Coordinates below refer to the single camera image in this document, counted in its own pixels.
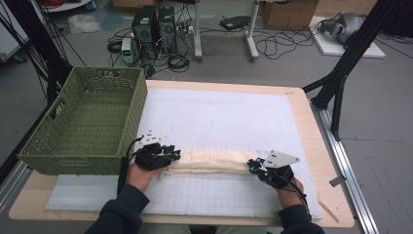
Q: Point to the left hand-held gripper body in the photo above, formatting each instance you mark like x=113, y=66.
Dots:
x=149, y=159

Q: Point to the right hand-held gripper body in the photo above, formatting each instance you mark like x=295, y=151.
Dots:
x=279, y=177

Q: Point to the cream egg-print cloth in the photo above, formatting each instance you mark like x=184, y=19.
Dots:
x=211, y=162

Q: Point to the green woven basket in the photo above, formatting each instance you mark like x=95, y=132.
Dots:
x=97, y=113

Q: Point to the person's left hand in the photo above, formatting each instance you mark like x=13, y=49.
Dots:
x=138, y=177

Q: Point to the person's right hand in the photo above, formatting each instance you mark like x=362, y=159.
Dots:
x=290, y=196

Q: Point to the white grid mat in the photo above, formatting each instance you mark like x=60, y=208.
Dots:
x=211, y=113

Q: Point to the thin wooden stick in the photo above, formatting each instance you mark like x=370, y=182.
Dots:
x=329, y=212

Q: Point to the small grey power supply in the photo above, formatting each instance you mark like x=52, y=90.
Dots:
x=126, y=48

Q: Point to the black computer tower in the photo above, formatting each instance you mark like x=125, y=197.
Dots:
x=167, y=29
x=144, y=29

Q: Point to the white desk leg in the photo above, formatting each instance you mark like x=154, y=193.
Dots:
x=197, y=32
x=251, y=35

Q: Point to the white floor board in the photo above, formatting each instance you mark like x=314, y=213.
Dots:
x=328, y=48

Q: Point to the flat black device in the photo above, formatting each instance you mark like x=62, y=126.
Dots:
x=235, y=22

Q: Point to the brown cardboard box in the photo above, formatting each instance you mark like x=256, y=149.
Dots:
x=344, y=6
x=136, y=3
x=289, y=14

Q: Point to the clear plastic bag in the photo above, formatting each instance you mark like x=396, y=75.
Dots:
x=82, y=24

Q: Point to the grey headset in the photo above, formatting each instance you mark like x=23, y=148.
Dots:
x=347, y=26

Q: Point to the white cabinet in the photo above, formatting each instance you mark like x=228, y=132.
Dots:
x=9, y=42

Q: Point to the small grey bracket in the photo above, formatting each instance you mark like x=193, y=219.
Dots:
x=337, y=181

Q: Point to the aluminium rail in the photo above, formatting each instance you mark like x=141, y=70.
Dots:
x=347, y=169
x=13, y=185

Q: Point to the black metal frame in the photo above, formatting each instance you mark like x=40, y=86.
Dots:
x=354, y=48
x=35, y=35

